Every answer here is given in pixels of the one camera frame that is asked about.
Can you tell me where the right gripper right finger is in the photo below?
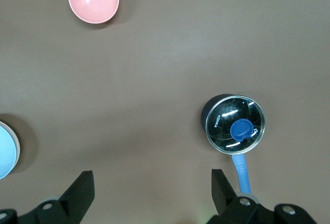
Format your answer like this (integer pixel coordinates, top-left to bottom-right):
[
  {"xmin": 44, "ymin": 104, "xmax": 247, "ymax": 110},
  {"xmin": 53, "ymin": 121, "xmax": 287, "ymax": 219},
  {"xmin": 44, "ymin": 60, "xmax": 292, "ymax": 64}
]
[{"xmin": 206, "ymin": 169, "xmax": 274, "ymax": 224}]

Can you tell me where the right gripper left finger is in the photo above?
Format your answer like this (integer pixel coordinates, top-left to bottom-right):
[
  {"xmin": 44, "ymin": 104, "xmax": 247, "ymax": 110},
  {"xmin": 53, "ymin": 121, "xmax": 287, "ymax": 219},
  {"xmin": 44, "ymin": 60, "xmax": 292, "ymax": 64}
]
[{"xmin": 28, "ymin": 170, "xmax": 95, "ymax": 224}]

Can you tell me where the blue shallow bowl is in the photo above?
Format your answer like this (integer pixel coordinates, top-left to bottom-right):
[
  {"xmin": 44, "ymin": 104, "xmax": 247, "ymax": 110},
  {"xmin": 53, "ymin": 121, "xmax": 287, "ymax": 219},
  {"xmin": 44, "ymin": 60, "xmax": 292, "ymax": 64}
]
[{"xmin": 0, "ymin": 123, "xmax": 17, "ymax": 181}]

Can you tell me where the glass lid blue knob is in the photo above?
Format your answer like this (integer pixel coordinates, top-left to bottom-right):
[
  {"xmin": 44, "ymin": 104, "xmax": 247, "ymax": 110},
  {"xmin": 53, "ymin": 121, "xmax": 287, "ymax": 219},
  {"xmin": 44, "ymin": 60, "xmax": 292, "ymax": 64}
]
[{"xmin": 206, "ymin": 95, "xmax": 267, "ymax": 156}]

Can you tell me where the beige shallow bowl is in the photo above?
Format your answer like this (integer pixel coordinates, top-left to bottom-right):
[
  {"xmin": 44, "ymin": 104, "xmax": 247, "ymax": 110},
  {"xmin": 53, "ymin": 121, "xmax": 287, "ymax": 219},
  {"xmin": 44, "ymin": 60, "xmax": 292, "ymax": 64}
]
[{"xmin": 0, "ymin": 120, "xmax": 21, "ymax": 175}]

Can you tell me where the black saucepan blue handle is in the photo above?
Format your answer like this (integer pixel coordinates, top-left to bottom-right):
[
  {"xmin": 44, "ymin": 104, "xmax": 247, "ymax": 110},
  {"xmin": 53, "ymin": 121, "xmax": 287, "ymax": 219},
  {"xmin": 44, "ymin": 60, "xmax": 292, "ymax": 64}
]
[{"xmin": 201, "ymin": 93, "xmax": 267, "ymax": 196}]

